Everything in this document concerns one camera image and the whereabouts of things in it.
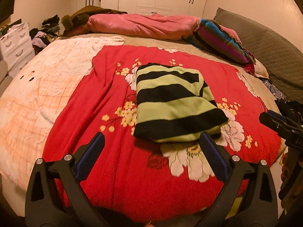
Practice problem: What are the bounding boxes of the green black striped sweater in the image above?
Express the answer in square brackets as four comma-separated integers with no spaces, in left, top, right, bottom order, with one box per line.
[134,63,229,143]

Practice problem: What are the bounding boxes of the pile of clothes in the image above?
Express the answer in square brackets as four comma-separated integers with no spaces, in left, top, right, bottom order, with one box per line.
[29,14,60,55]

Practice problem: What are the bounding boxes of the grey quilted headboard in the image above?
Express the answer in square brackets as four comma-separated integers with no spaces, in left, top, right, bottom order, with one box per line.
[214,8,302,103]

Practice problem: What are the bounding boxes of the red floral blanket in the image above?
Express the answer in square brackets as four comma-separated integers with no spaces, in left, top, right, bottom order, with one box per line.
[43,46,282,222]

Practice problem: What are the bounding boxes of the rainbow striped pillow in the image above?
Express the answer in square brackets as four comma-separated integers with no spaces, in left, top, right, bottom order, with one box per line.
[187,19,255,64]

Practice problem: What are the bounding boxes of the pink duvet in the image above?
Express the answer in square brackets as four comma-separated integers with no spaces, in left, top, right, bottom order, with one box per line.
[87,14,200,41]

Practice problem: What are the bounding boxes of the white drawer chest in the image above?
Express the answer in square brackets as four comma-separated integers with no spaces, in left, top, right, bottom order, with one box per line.
[1,23,35,78]

